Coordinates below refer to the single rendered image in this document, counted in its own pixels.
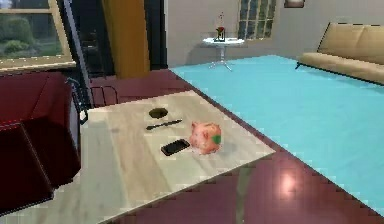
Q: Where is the beige sofa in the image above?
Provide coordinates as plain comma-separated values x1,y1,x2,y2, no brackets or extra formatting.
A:
294,22,384,86

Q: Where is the pink piggy bank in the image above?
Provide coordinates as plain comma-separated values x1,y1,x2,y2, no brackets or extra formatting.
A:
189,121,223,156

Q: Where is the black pen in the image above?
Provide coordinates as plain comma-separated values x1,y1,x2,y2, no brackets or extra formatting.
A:
145,119,184,131

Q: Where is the black phone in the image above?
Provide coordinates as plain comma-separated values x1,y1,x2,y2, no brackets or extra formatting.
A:
160,138,191,157

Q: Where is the white round side table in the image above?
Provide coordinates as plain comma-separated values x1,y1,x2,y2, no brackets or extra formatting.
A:
201,37,246,72

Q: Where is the pale wooden table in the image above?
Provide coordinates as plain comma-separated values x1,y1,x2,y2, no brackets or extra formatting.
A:
0,89,277,224

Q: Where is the orange door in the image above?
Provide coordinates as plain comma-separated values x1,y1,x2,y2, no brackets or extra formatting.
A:
101,0,152,80

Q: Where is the cyan carpet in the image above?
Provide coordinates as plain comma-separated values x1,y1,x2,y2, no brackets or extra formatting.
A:
169,54,384,217

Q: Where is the grid paned window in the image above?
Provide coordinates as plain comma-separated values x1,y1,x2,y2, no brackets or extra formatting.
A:
237,0,278,41

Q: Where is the black floor lamp pole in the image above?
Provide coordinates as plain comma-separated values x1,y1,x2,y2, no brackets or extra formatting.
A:
62,0,95,109

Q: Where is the dark red armchair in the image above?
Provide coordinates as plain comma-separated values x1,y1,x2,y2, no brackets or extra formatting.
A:
0,71,82,216

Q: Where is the wood framed window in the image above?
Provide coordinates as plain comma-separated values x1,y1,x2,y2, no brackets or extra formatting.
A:
0,0,77,72

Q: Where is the black wire chair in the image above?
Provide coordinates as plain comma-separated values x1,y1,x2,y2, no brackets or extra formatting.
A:
65,77,120,125

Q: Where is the framed wall picture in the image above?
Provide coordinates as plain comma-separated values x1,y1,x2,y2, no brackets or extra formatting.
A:
283,0,306,9

